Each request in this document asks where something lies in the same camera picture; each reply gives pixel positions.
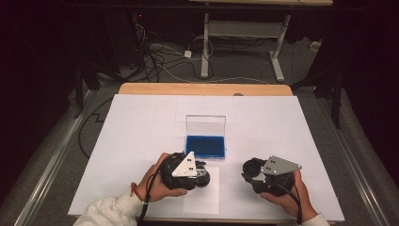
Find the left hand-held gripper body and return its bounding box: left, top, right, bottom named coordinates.
left=159, top=151, right=212, bottom=191

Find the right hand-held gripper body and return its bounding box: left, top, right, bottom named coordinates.
left=241, top=154, right=303, bottom=198

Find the blue ink pad clear lid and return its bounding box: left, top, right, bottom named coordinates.
left=184, top=114, right=227, bottom=161

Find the person's left hand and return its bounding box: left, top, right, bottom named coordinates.
left=136, top=153, right=189, bottom=203

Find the person's right hand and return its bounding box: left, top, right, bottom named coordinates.
left=259, top=170, right=318, bottom=222

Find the white paper sheet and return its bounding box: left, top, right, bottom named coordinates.
left=183, top=166, right=220, bottom=216

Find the white table cover board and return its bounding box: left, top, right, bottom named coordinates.
left=67, top=93, right=346, bottom=223

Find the black metal stand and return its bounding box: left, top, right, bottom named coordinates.
left=290, top=60, right=346, bottom=130
left=70, top=53, right=102, bottom=120

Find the white power strip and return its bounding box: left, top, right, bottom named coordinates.
left=310, top=40, right=324, bottom=53

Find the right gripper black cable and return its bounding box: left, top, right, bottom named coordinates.
left=275, top=180, right=304, bottom=226

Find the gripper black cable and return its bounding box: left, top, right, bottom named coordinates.
left=275, top=180, right=304, bottom=226
left=136, top=152, right=189, bottom=226

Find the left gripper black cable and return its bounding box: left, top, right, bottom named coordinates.
left=136, top=152, right=189, bottom=226

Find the red wrist bracelet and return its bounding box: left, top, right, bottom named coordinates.
left=130, top=182, right=146, bottom=202

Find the aluminium floor rail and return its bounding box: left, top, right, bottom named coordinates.
left=13, top=89, right=98, bottom=226
left=316, top=97, right=391, bottom=226

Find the white floor cable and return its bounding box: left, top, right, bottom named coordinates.
left=156, top=60, right=271, bottom=86

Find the black floor cable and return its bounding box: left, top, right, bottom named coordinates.
left=78, top=97, right=114, bottom=159

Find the tangle of floor cables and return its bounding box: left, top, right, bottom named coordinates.
left=133, top=22, right=215, bottom=83

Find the white metal desk frame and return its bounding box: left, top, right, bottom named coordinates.
left=187, top=0, right=334, bottom=83

